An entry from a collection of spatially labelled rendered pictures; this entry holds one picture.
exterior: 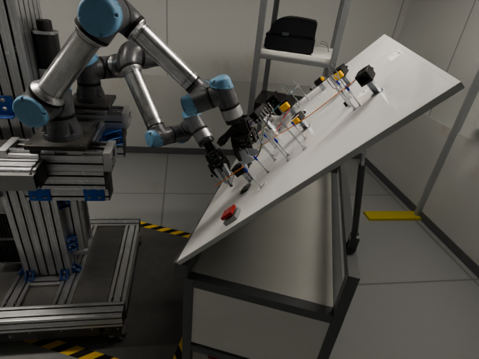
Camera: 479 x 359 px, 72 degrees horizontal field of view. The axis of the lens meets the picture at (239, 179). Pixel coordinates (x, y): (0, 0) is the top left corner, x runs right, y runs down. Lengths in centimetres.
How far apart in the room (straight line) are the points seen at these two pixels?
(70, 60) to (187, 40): 248
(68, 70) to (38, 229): 103
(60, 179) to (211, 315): 85
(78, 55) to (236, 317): 109
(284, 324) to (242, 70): 288
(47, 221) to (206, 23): 244
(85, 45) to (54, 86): 18
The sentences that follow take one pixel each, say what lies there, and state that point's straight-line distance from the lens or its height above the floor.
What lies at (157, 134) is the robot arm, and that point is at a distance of 141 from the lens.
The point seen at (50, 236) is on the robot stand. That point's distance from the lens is 206.
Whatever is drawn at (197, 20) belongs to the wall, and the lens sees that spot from 362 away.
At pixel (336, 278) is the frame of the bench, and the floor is 80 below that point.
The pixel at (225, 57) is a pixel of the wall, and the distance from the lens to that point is 369.
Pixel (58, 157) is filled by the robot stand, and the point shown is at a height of 109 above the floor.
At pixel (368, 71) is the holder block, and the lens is 118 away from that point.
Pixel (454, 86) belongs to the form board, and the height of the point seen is 162.
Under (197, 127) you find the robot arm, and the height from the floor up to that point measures 125.
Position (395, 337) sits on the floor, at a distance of 247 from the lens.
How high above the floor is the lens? 176
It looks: 30 degrees down
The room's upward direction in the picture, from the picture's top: 7 degrees clockwise
